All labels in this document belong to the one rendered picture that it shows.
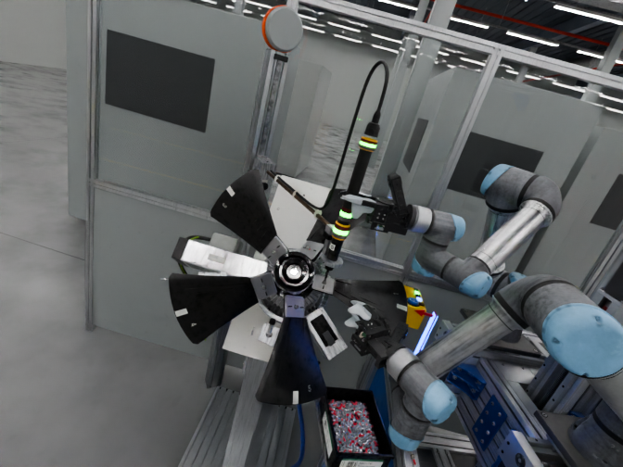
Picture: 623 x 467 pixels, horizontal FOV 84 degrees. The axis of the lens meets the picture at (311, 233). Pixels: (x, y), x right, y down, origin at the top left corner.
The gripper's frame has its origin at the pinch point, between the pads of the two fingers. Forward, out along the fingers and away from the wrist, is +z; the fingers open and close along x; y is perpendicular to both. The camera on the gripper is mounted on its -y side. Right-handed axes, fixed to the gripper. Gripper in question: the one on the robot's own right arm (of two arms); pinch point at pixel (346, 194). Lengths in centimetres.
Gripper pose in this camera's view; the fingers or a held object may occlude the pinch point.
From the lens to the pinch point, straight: 94.9
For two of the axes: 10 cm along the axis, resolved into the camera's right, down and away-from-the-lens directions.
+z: -9.6, -2.2, -1.5
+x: -0.5, -3.9, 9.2
